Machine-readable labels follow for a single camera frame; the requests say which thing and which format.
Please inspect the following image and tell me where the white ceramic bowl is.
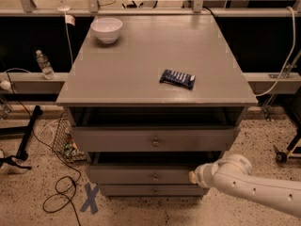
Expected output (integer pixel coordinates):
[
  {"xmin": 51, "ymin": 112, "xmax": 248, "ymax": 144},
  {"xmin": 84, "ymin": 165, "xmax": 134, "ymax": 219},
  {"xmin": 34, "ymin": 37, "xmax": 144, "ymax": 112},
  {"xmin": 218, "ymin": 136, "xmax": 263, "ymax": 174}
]
[{"xmin": 90, "ymin": 17, "xmax": 123, "ymax": 44}]

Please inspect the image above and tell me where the black wheeled cart leg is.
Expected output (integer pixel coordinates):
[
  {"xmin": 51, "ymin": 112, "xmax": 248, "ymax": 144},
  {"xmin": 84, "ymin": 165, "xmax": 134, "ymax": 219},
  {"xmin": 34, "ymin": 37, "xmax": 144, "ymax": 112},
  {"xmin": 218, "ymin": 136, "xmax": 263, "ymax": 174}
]
[{"xmin": 273, "ymin": 128, "xmax": 301, "ymax": 164}]

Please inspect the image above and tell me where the blue tape cross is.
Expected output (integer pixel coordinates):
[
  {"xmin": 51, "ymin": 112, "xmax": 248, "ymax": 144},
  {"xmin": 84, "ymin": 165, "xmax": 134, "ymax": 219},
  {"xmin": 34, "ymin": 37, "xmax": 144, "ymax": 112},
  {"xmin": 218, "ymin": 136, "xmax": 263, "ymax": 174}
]
[{"xmin": 80, "ymin": 183, "xmax": 99, "ymax": 215}]

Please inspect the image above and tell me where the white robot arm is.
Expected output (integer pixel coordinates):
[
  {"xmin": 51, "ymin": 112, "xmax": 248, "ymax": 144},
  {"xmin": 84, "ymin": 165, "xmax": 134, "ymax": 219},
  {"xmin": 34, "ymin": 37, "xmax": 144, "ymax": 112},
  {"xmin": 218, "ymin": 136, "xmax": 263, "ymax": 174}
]
[{"xmin": 188, "ymin": 154, "xmax": 301, "ymax": 218}]

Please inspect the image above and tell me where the black tripod stand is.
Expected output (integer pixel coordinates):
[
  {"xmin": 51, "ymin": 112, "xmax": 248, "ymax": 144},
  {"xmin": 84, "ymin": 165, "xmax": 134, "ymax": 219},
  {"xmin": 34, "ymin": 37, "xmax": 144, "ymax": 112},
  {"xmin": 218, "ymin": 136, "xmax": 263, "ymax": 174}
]
[{"xmin": 0, "ymin": 105, "xmax": 42, "ymax": 170}]

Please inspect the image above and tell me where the dark blue snack packet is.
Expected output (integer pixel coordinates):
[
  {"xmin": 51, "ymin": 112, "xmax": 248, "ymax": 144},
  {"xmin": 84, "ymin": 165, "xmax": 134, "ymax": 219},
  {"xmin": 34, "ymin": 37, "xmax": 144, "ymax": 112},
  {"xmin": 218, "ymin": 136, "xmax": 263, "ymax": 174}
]
[{"xmin": 159, "ymin": 70, "xmax": 196, "ymax": 89}]

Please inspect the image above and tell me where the black floor cable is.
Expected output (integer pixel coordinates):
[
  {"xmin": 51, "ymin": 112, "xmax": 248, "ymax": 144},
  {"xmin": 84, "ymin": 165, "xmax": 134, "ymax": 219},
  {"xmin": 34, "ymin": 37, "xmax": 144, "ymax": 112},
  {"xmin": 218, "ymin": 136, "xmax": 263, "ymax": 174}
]
[{"xmin": 4, "ymin": 71, "xmax": 83, "ymax": 226}]

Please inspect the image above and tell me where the grey drawer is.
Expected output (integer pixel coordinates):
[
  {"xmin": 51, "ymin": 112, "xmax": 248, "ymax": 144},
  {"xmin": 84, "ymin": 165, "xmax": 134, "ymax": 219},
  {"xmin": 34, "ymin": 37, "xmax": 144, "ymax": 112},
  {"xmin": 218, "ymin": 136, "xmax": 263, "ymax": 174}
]
[
  {"xmin": 71, "ymin": 127, "xmax": 240, "ymax": 153},
  {"xmin": 87, "ymin": 165, "xmax": 193, "ymax": 185}
]

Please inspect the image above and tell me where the grey top drawer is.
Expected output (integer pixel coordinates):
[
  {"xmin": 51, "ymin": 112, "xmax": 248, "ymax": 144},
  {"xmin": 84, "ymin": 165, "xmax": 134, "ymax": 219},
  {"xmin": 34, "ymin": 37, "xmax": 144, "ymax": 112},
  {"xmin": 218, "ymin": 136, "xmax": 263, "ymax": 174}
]
[{"xmin": 71, "ymin": 127, "xmax": 240, "ymax": 153}]

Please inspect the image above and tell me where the clear plastic water bottle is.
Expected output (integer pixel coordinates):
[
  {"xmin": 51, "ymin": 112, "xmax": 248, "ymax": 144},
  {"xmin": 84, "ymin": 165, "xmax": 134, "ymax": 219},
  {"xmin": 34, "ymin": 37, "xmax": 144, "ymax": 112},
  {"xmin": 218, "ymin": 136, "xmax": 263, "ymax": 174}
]
[{"xmin": 36, "ymin": 50, "xmax": 55, "ymax": 80}]

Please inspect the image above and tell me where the grey wooden drawer cabinet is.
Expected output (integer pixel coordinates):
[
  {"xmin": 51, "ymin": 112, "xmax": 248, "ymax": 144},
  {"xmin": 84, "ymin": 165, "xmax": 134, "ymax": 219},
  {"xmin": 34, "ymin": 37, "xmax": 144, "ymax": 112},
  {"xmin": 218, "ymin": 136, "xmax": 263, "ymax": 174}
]
[{"xmin": 56, "ymin": 15, "xmax": 257, "ymax": 197}]

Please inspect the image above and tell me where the wire mesh basket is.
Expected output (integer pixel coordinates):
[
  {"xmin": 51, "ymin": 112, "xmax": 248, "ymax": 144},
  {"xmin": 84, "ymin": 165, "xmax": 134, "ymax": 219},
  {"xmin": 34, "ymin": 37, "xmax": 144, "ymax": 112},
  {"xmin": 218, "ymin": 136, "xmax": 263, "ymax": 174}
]
[{"xmin": 53, "ymin": 114, "xmax": 87, "ymax": 163}]

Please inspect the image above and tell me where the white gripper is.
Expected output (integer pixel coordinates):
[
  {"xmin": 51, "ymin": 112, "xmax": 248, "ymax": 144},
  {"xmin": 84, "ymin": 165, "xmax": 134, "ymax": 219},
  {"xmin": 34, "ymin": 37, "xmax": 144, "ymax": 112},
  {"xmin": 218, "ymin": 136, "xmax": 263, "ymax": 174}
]
[{"xmin": 188, "ymin": 163, "xmax": 218, "ymax": 188}]

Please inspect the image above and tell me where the white hanging cable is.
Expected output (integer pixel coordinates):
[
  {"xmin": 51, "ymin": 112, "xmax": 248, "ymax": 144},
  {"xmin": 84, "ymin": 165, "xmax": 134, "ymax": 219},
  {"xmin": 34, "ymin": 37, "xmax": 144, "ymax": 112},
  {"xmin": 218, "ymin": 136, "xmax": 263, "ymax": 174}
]
[{"xmin": 255, "ymin": 6, "xmax": 297, "ymax": 98}]

